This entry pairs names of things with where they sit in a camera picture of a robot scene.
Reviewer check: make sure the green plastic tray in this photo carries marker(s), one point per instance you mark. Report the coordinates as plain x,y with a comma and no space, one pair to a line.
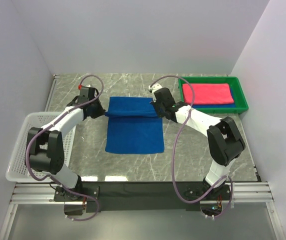
241,104

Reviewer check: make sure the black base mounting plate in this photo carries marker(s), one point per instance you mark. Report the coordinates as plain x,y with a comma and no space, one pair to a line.
134,196

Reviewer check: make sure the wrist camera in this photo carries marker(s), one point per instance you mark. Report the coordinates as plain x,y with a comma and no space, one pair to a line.
154,87
80,86

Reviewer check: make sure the white perforated plastic basket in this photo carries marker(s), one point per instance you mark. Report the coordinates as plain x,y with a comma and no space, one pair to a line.
17,170

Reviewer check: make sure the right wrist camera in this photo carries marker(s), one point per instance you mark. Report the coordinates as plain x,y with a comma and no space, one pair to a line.
154,87

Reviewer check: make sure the pink towel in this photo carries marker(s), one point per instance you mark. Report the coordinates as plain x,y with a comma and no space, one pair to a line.
187,93

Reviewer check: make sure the aluminium rail frame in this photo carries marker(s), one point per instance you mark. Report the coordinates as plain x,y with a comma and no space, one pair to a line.
42,193

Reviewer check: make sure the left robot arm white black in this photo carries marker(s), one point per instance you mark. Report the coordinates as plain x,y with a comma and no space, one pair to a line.
44,145

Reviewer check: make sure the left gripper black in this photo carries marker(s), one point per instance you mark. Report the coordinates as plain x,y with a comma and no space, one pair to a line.
100,110

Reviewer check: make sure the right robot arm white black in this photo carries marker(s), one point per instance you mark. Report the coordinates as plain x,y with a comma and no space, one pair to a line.
224,138

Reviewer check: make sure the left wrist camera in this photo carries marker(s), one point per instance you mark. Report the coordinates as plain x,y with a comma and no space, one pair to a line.
80,86

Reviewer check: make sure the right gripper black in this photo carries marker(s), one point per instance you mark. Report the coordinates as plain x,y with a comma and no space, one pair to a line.
155,104

